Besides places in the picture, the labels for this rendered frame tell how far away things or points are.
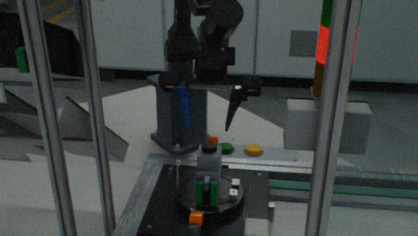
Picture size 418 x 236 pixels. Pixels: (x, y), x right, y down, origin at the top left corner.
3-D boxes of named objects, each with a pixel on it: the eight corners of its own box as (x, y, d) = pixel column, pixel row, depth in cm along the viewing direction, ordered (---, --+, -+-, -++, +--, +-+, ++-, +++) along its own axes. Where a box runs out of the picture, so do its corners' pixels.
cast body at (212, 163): (200, 166, 91) (200, 136, 88) (222, 167, 91) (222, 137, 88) (194, 190, 84) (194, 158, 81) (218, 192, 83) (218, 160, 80)
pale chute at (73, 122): (72, 154, 103) (78, 135, 104) (124, 163, 100) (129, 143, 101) (-8, 111, 77) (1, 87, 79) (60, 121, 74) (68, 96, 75)
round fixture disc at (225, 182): (181, 177, 98) (181, 169, 97) (245, 181, 96) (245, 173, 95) (168, 217, 85) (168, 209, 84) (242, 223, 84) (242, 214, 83)
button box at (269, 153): (212, 162, 116) (212, 141, 114) (294, 167, 114) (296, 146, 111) (209, 177, 110) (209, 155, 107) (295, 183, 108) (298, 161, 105)
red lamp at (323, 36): (314, 54, 66) (318, 21, 63) (349, 55, 65) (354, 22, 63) (317, 66, 61) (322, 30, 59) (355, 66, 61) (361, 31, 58)
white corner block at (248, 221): (244, 234, 84) (245, 216, 82) (268, 236, 84) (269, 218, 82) (242, 251, 80) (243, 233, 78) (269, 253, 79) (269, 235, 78)
